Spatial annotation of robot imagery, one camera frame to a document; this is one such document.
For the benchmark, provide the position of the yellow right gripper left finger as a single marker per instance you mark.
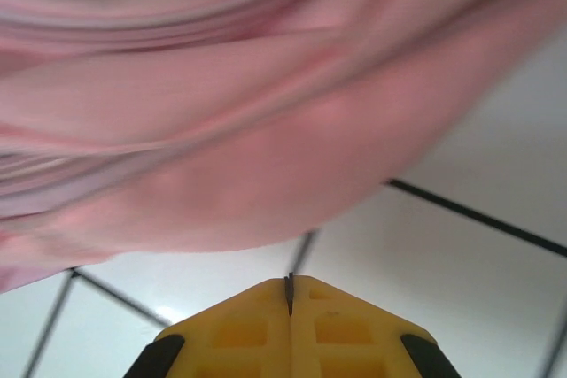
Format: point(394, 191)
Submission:
point(230, 342)

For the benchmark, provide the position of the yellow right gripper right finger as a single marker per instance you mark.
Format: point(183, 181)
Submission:
point(354, 342)

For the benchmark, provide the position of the pink student backpack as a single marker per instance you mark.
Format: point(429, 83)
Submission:
point(221, 108)

